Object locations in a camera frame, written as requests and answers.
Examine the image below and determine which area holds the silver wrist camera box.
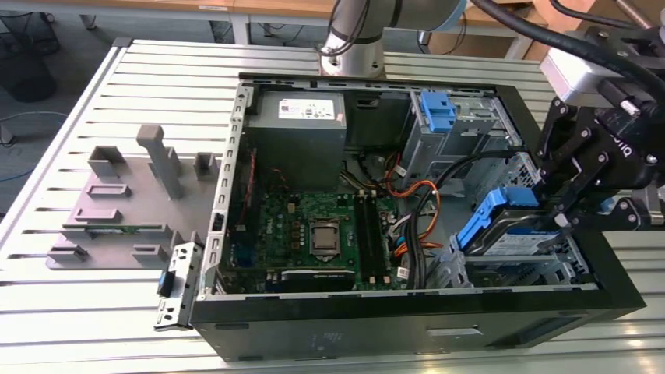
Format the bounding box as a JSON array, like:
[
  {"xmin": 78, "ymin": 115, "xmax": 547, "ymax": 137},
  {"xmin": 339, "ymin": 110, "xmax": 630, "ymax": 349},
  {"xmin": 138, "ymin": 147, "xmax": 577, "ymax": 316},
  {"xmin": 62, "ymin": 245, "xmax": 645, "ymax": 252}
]
[{"xmin": 539, "ymin": 50, "xmax": 625, "ymax": 108}]

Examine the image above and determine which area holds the power supply wire bundle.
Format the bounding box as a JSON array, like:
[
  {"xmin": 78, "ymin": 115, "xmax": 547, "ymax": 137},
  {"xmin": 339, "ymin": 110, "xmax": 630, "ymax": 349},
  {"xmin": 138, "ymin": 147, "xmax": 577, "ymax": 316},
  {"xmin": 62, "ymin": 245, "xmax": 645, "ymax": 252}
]
[{"xmin": 337, "ymin": 150, "xmax": 529, "ymax": 291}]

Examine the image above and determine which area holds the black mesh waste basket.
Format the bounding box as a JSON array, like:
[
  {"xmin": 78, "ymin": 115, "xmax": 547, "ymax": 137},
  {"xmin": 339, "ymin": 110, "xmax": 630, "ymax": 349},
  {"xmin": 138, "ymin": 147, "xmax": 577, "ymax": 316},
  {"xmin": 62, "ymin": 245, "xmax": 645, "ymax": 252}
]
[{"xmin": 0, "ymin": 11, "xmax": 62, "ymax": 58}]

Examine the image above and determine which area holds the brown wooden cabinet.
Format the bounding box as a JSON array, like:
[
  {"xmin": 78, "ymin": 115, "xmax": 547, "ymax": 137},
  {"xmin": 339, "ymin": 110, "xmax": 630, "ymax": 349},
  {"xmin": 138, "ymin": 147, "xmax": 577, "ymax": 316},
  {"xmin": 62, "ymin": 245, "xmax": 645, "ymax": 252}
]
[{"xmin": 523, "ymin": 0, "xmax": 665, "ymax": 63}]

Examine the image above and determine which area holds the red twisted fan wire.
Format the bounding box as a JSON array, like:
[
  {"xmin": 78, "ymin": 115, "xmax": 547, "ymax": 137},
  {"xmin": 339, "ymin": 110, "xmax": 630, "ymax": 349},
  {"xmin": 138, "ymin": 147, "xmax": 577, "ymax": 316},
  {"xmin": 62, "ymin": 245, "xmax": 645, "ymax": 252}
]
[{"xmin": 235, "ymin": 150, "xmax": 259, "ymax": 231}]

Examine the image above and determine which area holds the black RAM slot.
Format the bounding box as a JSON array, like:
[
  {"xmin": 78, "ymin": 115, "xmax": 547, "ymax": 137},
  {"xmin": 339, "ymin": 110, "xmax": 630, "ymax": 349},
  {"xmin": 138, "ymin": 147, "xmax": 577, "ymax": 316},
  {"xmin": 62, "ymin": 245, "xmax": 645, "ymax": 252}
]
[
  {"xmin": 369, "ymin": 189, "xmax": 394, "ymax": 285},
  {"xmin": 354, "ymin": 189, "xmax": 379, "ymax": 286}
]

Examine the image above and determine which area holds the long grey frame desk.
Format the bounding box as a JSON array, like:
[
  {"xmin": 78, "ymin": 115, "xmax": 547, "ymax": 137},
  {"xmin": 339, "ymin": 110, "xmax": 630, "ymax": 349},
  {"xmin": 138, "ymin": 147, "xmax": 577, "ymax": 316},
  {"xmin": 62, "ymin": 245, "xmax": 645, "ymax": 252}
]
[{"xmin": 0, "ymin": 0, "xmax": 333, "ymax": 44}]

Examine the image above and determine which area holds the metal disk bay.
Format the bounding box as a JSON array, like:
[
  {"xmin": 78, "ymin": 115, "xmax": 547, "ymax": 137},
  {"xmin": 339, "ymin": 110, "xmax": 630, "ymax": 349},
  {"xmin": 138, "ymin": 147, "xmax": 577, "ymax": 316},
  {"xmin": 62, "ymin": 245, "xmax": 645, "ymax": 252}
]
[{"xmin": 449, "ymin": 229, "xmax": 593, "ymax": 289}]

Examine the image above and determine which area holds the grey power supply unit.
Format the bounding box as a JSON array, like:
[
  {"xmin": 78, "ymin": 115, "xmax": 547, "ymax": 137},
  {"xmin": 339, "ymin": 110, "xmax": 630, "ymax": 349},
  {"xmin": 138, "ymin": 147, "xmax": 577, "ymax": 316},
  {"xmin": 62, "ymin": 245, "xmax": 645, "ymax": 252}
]
[{"xmin": 242, "ymin": 91, "xmax": 347, "ymax": 192}]

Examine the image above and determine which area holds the CPU socket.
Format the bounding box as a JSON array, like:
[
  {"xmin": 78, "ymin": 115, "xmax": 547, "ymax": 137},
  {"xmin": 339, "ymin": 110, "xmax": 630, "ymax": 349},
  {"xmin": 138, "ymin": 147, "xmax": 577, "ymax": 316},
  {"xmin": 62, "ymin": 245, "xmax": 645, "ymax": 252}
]
[{"xmin": 306, "ymin": 217, "xmax": 347, "ymax": 263}]

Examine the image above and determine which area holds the hard disk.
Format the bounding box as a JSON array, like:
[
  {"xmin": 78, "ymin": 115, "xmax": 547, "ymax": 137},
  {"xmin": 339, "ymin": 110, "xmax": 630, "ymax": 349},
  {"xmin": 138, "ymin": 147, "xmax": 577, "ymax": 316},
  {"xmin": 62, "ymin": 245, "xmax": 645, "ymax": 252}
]
[{"xmin": 455, "ymin": 185, "xmax": 575, "ymax": 258}]

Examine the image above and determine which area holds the green RAM stick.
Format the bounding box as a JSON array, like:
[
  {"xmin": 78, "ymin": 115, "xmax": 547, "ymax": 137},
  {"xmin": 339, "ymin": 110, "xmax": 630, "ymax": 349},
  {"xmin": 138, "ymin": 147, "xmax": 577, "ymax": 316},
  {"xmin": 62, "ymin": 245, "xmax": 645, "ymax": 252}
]
[{"xmin": 61, "ymin": 222, "xmax": 162, "ymax": 237}]

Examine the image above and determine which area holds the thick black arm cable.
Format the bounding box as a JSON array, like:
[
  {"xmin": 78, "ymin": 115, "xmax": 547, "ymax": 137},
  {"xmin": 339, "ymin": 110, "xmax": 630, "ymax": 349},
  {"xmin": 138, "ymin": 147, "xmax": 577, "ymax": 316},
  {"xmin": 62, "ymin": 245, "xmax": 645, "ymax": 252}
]
[{"xmin": 469, "ymin": 0, "xmax": 661, "ymax": 116}]

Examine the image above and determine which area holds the grey parts rack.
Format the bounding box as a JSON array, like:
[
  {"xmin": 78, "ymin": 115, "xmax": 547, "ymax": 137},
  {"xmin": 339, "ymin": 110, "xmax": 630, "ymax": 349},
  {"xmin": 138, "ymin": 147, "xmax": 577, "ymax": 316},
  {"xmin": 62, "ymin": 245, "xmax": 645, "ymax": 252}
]
[{"xmin": 45, "ymin": 125, "xmax": 219, "ymax": 272}]

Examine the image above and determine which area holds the hinged metal slot retainer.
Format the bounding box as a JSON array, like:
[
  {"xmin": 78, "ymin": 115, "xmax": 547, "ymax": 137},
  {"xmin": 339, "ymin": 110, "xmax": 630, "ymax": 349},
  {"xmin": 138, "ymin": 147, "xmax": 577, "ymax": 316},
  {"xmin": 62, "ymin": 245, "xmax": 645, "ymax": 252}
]
[{"xmin": 153, "ymin": 241, "xmax": 203, "ymax": 332}]

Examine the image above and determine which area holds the black open PC case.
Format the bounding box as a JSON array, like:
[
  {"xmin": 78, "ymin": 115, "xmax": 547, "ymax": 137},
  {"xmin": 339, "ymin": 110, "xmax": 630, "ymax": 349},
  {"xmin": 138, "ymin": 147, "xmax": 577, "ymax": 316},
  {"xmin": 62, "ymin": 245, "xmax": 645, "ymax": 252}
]
[{"xmin": 189, "ymin": 71, "xmax": 649, "ymax": 362}]

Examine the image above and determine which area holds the black graphics card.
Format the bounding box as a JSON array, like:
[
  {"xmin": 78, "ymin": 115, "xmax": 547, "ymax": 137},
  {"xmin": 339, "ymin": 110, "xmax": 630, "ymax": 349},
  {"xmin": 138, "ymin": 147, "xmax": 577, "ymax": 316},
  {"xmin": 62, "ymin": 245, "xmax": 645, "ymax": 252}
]
[{"xmin": 263, "ymin": 268, "xmax": 359, "ymax": 293}]

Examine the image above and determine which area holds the black round bin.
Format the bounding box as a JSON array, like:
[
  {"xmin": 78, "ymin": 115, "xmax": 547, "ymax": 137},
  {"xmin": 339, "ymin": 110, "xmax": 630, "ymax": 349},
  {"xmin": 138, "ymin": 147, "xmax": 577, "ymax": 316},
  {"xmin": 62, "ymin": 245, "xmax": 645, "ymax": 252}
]
[{"xmin": 2, "ymin": 58, "xmax": 57, "ymax": 103}]

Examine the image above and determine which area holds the wooden top desk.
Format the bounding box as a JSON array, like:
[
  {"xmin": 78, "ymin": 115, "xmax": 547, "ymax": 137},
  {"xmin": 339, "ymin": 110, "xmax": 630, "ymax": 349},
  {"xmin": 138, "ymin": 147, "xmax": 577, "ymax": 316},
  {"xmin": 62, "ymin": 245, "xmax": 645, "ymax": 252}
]
[{"xmin": 425, "ymin": 0, "xmax": 546, "ymax": 59}]

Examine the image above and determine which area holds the blue plastic drive latch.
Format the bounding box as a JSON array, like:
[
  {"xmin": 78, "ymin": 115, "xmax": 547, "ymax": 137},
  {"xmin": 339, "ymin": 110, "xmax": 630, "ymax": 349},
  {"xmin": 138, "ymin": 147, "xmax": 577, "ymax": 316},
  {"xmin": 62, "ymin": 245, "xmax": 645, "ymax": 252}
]
[{"xmin": 421, "ymin": 91, "xmax": 457, "ymax": 133}]

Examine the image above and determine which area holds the silver CPU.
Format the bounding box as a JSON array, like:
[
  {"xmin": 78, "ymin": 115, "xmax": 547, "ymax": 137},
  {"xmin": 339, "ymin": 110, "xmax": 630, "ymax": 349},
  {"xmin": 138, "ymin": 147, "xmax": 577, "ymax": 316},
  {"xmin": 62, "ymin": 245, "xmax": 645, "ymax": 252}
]
[{"xmin": 310, "ymin": 227, "xmax": 342, "ymax": 250}]

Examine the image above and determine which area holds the grey metal drive cage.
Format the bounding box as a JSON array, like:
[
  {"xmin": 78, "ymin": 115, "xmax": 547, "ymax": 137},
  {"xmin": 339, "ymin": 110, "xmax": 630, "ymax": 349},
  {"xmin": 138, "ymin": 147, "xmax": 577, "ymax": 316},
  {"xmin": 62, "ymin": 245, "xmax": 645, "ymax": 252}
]
[{"xmin": 402, "ymin": 91, "xmax": 541, "ymax": 192}]

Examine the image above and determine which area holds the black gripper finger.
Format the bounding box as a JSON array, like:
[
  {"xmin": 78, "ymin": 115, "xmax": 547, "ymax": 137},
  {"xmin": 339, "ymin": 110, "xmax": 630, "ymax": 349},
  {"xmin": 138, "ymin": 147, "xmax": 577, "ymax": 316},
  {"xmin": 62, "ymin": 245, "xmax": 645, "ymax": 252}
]
[
  {"xmin": 549, "ymin": 171, "xmax": 665, "ymax": 237},
  {"xmin": 534, "ymin": 97, "xmax": 597, "ymax": 203}
]

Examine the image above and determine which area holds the green motherboard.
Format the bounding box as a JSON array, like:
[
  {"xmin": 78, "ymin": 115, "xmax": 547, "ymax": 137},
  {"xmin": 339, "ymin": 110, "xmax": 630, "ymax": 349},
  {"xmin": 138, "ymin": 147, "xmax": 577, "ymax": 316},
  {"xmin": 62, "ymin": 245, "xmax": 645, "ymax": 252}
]
[{"xmin": 217, "ymin": 190, "xmax": 411, "ymax": 293}]

